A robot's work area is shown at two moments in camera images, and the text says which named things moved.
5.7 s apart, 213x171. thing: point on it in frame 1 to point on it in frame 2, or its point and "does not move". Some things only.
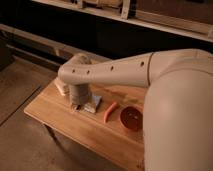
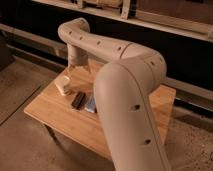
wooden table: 89,132 does not move
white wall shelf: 189,18 does not move
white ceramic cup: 60,85 does not move
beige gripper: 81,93 to 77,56
